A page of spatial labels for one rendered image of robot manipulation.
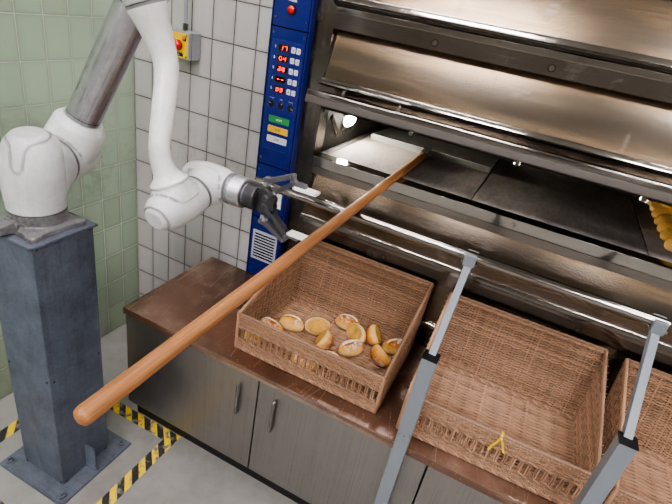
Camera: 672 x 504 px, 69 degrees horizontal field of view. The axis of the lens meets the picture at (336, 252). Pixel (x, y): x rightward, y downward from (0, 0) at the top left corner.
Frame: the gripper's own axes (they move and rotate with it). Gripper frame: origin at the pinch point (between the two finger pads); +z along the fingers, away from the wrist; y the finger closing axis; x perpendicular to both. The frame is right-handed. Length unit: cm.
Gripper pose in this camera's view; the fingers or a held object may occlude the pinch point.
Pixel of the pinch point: (310, 216)
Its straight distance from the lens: 131.3
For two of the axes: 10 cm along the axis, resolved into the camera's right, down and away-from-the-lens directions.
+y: -1.7, 8.7, 4.7
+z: 8.9, 3.4, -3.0
